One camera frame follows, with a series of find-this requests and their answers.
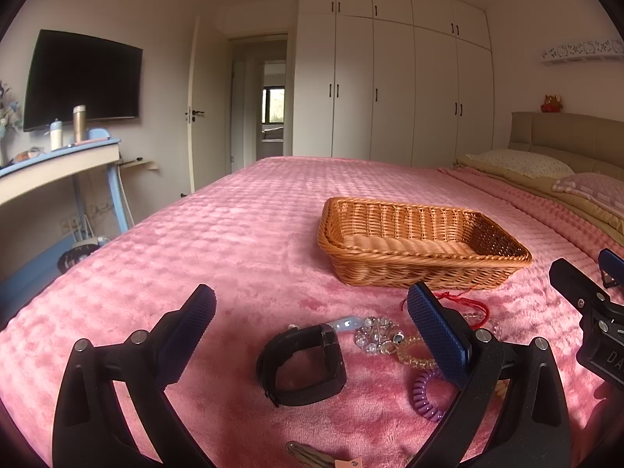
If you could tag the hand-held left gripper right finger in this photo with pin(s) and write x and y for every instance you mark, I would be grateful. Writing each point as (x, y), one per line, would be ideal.
(438, 336)

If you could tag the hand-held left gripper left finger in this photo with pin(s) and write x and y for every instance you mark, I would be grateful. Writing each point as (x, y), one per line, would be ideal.
(192, 324)

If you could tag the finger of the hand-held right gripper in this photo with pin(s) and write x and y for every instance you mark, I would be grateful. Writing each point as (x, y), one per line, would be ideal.
(612, 265)
(575, 282)

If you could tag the black wrist watch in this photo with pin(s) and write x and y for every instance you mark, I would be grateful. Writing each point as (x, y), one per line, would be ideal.
(331, 351)

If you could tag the brown wicker basket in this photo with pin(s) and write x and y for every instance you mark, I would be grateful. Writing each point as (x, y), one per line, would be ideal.
(390, 224)

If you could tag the person's right hand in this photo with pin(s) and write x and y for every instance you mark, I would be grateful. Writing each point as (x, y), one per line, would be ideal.
(609, 419)

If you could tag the pink patterned pillow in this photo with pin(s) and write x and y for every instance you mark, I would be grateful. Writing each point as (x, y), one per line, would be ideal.
(592, 190)

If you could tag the pink plush blanket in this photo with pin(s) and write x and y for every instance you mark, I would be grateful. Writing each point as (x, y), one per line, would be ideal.
(219, 234)

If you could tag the beige duvet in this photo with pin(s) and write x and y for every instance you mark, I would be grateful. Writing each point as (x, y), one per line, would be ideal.
(531, 187)

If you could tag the white flowered pillow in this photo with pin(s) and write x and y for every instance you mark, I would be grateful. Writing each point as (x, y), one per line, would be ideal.
(521, 162)

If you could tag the beige padded headboard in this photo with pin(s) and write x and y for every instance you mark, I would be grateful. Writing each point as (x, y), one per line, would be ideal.
(570, 136)

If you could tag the black mesh waste bin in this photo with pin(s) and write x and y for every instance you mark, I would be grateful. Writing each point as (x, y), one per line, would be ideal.
(73, 259)

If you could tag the red plush toy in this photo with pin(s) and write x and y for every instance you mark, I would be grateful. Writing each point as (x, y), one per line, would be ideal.
(552, 103)

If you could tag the blue chair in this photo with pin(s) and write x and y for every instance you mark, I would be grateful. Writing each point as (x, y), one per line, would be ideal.
(99, 134)

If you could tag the blue edged desk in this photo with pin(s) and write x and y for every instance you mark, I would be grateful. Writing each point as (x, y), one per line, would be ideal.
(48, 168)

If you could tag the white room door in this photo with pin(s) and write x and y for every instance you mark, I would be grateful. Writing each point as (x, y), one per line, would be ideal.
(207, 107)

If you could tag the steel thermos flask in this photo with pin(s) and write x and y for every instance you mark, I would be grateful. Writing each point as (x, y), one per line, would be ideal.
(79, 124)

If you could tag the white drinking bottle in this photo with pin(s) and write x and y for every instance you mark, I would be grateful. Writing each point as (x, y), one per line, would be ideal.
(56, 136)

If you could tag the dark framed window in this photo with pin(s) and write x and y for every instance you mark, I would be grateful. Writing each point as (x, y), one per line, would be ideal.
(273, 106)

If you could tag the white wardrobe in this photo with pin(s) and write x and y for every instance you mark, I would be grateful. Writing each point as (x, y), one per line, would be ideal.
(390, 83)

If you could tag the flower bouquet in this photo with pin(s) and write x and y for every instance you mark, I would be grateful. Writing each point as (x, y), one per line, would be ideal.
(7, 112)

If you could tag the small wooden wall shelf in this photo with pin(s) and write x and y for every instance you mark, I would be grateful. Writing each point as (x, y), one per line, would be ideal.
(141, 165)

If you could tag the white fretwork wall shelf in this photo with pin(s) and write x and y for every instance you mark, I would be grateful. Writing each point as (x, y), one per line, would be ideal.
(580, 52)

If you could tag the black wall television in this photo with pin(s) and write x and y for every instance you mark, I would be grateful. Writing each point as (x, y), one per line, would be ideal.
(83, 80)

